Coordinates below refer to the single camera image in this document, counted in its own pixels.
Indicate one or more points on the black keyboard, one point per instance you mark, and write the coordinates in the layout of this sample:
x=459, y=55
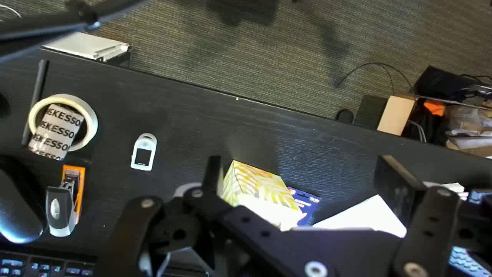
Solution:
x=31, y=266

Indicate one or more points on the striped paper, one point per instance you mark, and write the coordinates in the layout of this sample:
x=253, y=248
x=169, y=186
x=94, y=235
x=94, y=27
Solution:
x=466, y=261

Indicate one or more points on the printed clear tape roll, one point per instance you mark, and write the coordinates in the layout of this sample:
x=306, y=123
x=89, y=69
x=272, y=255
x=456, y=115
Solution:
x=55, y=131

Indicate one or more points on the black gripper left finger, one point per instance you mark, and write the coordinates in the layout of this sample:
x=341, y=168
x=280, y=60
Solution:
x=138, y=231

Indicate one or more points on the green tissue box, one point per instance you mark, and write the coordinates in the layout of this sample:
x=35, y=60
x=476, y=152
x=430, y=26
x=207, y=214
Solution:
x=255, y=189

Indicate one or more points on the cream masking tape roll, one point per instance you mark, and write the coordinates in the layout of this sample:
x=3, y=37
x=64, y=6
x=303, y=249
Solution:
x=90, y=120

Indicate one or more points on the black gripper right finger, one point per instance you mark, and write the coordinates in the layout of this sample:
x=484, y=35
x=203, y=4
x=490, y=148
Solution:
x=430, y=231

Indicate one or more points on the black case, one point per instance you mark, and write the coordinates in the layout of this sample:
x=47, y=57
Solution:
x=438, y=81

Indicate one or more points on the small dark card box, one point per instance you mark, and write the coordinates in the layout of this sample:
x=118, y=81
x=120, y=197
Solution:
x=307, y=204

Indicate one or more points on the black computer mouse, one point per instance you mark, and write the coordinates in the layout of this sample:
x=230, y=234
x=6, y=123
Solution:
x=17, y=209

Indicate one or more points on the orange utility tool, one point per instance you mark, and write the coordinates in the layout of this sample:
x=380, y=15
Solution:
x=78, y=174

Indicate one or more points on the white paper sheet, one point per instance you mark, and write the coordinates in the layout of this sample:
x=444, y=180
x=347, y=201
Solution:
x=363, y=215

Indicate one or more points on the black pen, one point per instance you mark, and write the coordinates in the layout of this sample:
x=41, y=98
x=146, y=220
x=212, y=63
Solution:
x=38, y=86

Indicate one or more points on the cardboard box with tools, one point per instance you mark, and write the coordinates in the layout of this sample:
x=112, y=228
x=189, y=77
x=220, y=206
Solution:
x=396, y=115

